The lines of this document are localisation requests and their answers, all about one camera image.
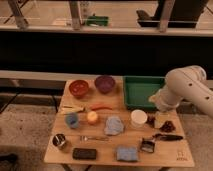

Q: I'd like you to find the dark object on shelf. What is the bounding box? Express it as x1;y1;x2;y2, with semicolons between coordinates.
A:
136;0;209;28

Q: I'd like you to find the yellow round fruit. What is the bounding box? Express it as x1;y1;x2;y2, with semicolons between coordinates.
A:
87;111;98;124

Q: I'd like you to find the white cup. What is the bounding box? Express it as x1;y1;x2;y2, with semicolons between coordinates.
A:
131;109;148;128

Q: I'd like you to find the light blue crumpled cloth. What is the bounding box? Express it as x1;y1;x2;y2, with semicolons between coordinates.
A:
104;116;124;136

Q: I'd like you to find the dark red grapes bunch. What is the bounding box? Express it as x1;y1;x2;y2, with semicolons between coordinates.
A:
146;115;176;133

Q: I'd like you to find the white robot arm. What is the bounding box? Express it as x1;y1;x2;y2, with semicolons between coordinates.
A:
149;65;213;128

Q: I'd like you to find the green box on shelf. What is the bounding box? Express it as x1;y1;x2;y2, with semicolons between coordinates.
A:
86;15;109;26

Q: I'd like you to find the metal can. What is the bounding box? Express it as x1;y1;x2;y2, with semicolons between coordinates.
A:
52;134;66;149

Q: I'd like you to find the blue cup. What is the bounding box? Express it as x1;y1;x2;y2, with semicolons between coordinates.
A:
65;113;79;129

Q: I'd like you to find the wooden folding table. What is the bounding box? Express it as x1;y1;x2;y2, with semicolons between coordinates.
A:
44;80;195;168

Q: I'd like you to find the green plastic tray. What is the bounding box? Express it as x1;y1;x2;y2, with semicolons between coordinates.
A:
123;76;164;110

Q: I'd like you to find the metal fork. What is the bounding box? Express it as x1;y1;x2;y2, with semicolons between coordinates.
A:
80;135;109;141

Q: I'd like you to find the red bowl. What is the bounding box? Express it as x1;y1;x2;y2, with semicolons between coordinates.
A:
69;80;89;98

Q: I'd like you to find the purple bowl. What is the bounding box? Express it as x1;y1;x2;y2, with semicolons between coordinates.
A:
94;75;115;94

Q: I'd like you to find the black rectangular sponge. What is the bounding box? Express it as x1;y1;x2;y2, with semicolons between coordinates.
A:
72;148;97;160

